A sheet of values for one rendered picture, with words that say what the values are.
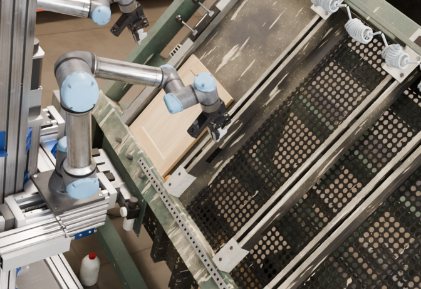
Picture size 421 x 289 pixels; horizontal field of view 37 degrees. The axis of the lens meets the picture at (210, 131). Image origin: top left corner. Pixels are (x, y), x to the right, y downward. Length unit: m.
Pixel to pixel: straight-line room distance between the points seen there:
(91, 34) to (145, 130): 2.70
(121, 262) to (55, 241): 1.03
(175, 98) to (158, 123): 0.82
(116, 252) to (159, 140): 0.79
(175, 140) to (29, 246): 0.87
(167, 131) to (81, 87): 1.02
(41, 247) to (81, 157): 0.42
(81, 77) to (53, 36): 3.54
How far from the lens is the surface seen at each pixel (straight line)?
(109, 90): 3.33
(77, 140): 2.20
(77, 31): 5.71
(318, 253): 2.35
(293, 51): 2.68
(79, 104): 2.07
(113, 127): 3.20
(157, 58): 3.30
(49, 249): 2.50
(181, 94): 2.24
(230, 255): 2.54
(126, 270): 3.45
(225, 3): 3.06
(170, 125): 2.99
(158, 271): 3.72
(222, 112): 2.39
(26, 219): 2.53
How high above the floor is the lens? 2.80
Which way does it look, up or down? 36 degrees down
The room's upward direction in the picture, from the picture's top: 16 degrees clockwise
